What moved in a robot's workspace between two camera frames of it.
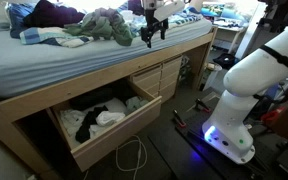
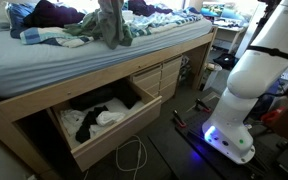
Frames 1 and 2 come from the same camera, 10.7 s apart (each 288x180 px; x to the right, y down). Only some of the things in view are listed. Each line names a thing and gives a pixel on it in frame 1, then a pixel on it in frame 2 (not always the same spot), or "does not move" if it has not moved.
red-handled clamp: x=180 y=123 does not move
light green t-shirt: x=134 y=103 -> x=111 y=18
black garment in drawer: x=89 y=119 does not move
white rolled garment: x=106 y=118 does not move
